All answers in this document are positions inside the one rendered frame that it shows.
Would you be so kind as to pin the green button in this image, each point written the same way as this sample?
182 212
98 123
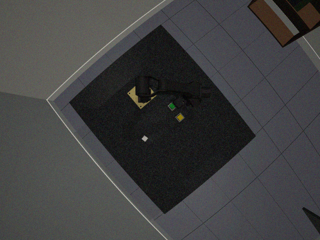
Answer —
171 106

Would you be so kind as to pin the yellow button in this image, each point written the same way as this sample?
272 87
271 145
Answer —
179 117

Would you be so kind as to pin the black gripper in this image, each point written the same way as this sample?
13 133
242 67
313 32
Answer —
178 101

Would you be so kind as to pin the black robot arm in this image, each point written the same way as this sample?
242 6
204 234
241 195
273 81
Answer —
193 90

